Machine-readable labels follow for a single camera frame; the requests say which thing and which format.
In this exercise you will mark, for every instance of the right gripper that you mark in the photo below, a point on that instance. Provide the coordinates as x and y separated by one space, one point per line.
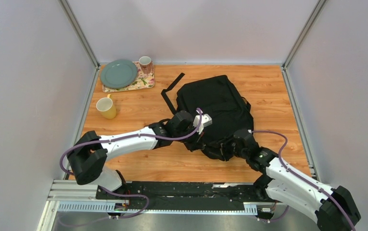
223 148

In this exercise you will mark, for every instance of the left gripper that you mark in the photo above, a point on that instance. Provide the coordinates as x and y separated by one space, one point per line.
198 143

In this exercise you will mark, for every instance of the black backpack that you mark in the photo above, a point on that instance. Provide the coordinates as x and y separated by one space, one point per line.
220 99

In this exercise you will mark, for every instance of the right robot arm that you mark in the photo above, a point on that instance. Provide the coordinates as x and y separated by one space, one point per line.
331 208

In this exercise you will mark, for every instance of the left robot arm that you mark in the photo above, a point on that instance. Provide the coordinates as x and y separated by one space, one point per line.
87 158

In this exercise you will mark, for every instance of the floral tray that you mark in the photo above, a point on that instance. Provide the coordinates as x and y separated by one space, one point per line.
142 81

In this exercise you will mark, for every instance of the brown patterned mug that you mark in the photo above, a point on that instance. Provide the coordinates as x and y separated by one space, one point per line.
146 64

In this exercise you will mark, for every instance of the yellow mug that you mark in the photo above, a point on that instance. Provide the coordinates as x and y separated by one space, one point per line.
106 107

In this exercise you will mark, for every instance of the grey-green plate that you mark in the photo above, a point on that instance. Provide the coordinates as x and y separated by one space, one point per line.
118 74

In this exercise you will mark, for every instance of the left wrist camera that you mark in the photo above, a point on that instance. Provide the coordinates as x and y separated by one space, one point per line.
201 121

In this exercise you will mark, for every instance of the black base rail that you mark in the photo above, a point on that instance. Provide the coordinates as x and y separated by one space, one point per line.
198 197

